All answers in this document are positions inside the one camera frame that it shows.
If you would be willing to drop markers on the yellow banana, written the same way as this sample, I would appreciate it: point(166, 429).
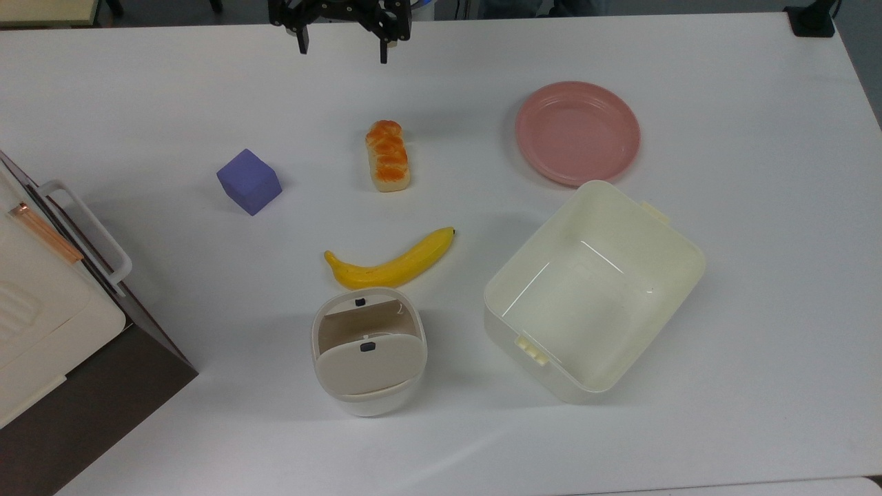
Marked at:
point(386, 272)

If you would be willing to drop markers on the pink plate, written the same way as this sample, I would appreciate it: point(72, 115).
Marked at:
point(577, 133)

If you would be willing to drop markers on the cream plastic bin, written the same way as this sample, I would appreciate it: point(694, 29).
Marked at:
point(586, 303)

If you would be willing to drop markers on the beige round trash can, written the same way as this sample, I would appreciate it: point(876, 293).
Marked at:
point(375, 408)

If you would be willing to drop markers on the toy bread loaf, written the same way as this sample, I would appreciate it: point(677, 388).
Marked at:
point(388, 157)

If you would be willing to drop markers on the beige trash can lid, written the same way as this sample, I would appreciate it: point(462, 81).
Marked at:
point(368, 370)

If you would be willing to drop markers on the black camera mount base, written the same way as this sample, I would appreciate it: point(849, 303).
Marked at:
point(812, 21)

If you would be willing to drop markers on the cream cabinet unit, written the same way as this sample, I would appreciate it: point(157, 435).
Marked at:
point(41, 317)

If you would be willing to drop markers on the wooden desk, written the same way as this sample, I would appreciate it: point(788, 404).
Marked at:
point(41, 10)

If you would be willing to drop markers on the purple cube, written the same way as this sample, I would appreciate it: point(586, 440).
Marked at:
point(248, 182)

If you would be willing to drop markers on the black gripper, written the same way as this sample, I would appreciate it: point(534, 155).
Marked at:
point(344, 10)

